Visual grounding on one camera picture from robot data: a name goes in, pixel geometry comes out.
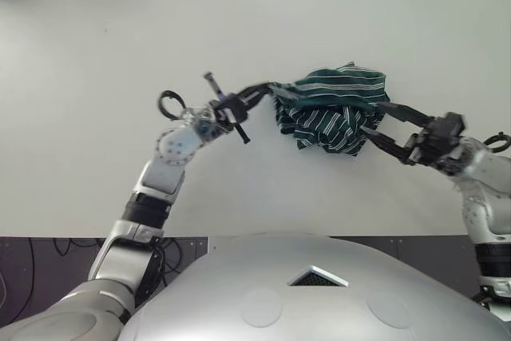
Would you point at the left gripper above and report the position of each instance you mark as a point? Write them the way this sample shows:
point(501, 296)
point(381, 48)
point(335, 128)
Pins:
point(241, 132)

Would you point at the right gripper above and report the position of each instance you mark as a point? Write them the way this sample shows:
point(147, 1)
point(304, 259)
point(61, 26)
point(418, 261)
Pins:
point(423, 145)

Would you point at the green white striped T-shirt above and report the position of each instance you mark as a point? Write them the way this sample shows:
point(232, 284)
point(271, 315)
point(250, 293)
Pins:
point(331, 117)

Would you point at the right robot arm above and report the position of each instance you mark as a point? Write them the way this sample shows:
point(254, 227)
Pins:
point(477, 205)

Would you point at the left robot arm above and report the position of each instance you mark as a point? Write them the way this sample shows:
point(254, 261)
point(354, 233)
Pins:
point(159, 175)

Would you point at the robot body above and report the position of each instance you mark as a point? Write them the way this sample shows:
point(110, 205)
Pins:
point(303, 301)

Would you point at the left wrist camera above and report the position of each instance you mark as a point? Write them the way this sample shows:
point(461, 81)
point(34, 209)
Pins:
point(234, 111)

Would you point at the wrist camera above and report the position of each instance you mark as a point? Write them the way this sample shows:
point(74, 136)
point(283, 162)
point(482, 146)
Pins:
point(451, 125)
point(234, 111)

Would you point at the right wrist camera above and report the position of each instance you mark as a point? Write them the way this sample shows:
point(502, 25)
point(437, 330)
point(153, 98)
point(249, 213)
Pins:
point(451, 125)

